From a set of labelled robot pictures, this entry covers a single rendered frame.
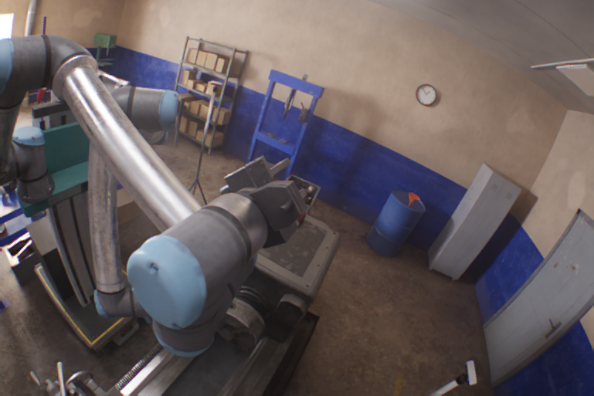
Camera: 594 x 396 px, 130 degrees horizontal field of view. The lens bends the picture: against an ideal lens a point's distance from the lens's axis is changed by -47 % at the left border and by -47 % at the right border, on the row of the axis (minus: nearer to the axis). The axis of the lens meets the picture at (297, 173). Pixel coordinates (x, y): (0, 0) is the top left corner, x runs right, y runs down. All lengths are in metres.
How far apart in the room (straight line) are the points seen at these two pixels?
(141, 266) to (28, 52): 0.47
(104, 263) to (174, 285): 0.55
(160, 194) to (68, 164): 1.03
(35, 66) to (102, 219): 0.41
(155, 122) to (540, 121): 4.74
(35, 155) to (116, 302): 0.64
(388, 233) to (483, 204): 1.48
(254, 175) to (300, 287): 0.82
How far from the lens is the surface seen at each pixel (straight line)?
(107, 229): 0.75
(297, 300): 1.15
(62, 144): 1.36
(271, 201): 0.33
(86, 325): 2.15
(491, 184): 4.00
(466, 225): 4.16
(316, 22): 4.39
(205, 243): 0.26
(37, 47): 0.61
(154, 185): 0.43
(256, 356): 1.48
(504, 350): 3.92
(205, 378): 1.51
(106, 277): 0.80
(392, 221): 3.77
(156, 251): 0.25
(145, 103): 0.72
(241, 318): 1.13
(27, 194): 1.25
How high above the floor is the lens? 2.18
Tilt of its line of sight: 25 degrees down
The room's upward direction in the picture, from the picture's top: 20 degrees clockwise
